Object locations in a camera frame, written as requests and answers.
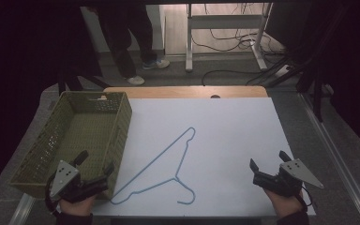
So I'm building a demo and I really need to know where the olive green plastic basket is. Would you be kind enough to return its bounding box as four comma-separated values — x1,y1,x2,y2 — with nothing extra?
8,90,133,200

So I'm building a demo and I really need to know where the person's right hand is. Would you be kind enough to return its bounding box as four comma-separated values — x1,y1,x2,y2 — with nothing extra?
263,188,308,219

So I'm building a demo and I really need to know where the blue wire clothes hanger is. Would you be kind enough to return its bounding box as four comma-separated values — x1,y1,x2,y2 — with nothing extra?
109,126,197,206

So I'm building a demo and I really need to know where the black metal stand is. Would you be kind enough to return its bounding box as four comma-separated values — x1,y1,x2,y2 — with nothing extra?
294,52,336,124

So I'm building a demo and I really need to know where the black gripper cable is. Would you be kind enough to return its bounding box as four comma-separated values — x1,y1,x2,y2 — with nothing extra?
299,186,314,208
44,173,60,218

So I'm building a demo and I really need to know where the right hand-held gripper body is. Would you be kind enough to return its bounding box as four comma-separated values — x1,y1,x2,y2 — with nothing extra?
252,157,324,198

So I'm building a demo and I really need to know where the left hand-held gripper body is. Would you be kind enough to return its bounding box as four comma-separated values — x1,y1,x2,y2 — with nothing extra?
45,159,110,203

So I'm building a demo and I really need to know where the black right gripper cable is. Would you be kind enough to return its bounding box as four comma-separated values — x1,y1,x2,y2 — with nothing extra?
299,186,314,208

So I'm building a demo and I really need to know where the metal floor rail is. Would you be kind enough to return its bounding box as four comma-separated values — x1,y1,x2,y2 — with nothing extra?
297,92,360,225

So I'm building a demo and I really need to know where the white power strip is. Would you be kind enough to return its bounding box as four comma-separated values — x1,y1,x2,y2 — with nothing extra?
274,64,295,79

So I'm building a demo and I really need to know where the black floor cable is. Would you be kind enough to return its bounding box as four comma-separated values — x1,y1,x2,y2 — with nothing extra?
201,68,265,87

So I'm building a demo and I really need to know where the person's left hand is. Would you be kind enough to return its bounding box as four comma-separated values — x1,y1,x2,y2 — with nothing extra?
58,193,98,218

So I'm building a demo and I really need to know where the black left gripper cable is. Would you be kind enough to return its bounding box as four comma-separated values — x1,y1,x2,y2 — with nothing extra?
44,173,60,218

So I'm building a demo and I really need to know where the tangle of black cables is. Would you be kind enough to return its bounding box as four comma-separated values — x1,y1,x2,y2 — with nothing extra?
189,3,286,56

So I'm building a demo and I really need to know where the white metal desk frame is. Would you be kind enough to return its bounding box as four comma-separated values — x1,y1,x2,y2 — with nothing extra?
185,3,274,73

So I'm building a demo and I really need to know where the white board sheet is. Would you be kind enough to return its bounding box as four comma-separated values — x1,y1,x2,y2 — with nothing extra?
90,97,317,218

